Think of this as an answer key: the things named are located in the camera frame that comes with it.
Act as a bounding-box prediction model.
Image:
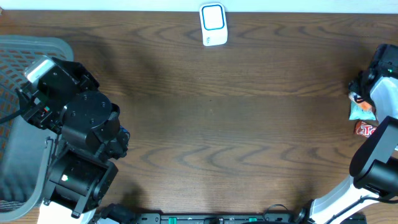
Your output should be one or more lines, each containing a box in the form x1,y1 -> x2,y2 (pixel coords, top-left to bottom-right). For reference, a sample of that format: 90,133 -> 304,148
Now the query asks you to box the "grey plastic mesh basket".
1,35 -> 73,222

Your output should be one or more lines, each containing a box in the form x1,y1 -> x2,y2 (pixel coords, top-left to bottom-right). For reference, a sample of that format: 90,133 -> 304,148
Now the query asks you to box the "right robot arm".
295,44 -> 397,223

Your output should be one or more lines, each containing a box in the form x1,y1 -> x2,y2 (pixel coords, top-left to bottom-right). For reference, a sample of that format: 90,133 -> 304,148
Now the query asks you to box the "green white wipes packet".
349,101 -> 376,121

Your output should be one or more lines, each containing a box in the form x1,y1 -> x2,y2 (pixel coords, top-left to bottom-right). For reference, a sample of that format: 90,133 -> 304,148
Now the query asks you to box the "orange small box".
348,92 -> 373,111

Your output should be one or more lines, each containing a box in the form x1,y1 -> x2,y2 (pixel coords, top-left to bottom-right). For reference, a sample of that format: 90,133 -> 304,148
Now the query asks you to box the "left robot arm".
18,56 -> 130,223

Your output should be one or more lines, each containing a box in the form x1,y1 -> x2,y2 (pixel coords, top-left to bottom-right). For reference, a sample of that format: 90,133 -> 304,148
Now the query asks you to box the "white barcode scanner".
199,2 -> 228,47

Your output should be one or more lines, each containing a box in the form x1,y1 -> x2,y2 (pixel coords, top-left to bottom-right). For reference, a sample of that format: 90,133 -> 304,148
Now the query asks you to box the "red chocolate bar wrapper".
354,121 -> 377,138

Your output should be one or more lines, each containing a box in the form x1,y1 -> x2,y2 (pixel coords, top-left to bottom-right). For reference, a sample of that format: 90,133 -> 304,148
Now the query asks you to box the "black left camera cable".
0,102 -> 41,125

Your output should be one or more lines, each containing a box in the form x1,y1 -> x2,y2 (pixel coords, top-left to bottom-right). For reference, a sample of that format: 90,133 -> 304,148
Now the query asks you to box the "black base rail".
90,203 -> 368,224

